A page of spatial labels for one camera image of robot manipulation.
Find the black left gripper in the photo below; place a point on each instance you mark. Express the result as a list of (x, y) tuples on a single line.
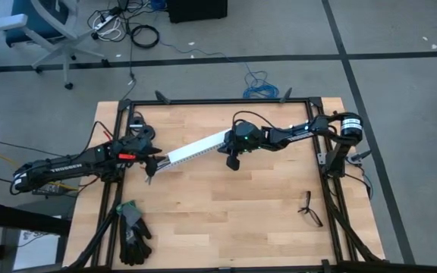
[(137, 146)]

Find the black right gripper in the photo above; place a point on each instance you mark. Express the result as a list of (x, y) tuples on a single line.
[(245, 138)]

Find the white perforated strip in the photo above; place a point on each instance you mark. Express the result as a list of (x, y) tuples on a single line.
[(199, 146)]

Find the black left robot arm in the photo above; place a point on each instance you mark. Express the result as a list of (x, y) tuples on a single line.
[(66, 167)]

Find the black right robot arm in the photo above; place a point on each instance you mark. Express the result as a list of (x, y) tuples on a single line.
[(305, 132)]

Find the black work glove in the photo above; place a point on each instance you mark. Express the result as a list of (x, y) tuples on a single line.
[(139, 252), (131, 216)]

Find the black eyeglasses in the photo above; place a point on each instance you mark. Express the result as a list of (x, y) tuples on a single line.
[(305, 208)]

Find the black power adapter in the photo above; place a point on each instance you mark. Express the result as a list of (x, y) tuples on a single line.
[(51, 189)]

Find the black floor cabinet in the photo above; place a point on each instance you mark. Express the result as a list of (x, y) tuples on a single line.
[(195, 11)]

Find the white blue office chair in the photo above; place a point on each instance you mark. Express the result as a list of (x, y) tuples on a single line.
[(10, 22)]

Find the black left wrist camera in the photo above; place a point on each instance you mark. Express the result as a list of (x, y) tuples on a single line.
[(146, 132)]

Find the black aluminium table frame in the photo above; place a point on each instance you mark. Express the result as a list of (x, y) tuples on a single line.
[(218, 101)]

